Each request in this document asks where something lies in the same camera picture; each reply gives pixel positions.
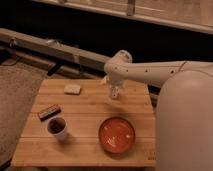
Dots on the white cup with brown drink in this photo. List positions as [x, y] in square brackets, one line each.
[57, 126]

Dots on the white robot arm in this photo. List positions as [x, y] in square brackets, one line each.
[184, 112]

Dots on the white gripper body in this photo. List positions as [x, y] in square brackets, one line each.
[112, 81]

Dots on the long metal rail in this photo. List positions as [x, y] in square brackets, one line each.
[61, 51]

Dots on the orange ceramic bowl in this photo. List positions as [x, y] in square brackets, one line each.
[116, 135]

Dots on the wooden table board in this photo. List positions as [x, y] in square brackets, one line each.
[84, 113]

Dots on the white sponge block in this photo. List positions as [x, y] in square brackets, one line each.
[72, 89]

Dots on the brown chocolate bar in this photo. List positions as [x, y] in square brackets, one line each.
[49, 112]

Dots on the small clear bottle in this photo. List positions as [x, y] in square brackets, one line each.
[114, 92]

